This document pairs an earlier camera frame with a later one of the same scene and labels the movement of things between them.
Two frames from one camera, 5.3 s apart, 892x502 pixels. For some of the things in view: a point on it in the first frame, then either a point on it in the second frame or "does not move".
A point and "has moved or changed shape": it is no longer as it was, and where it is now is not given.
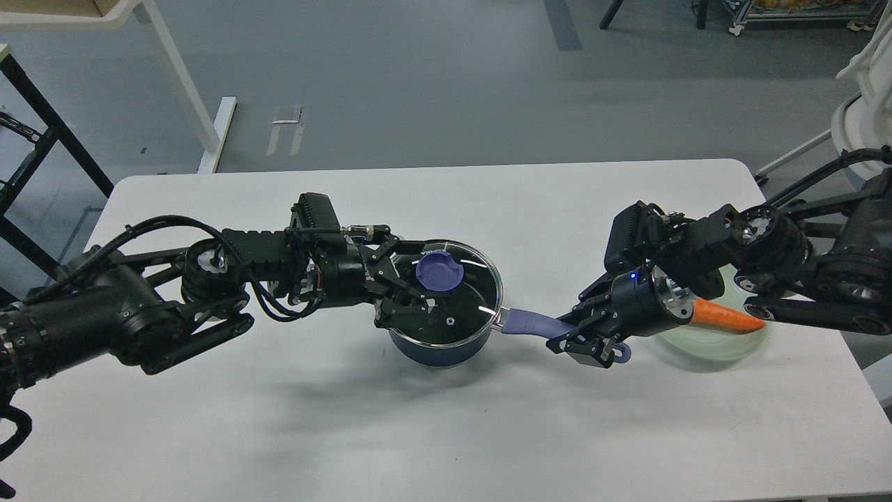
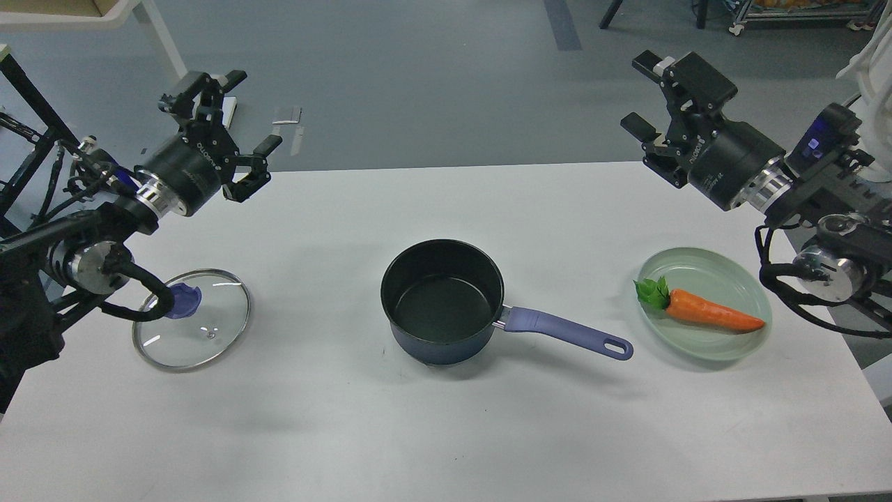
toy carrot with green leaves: [711, 315] does not move
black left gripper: [342, 277] -> [185, 172]
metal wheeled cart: [861, 14] does not move
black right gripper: [643, 303] -> [737, 165]
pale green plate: [694, 343] does not move
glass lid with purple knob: [463, 279] has moved or changed shape
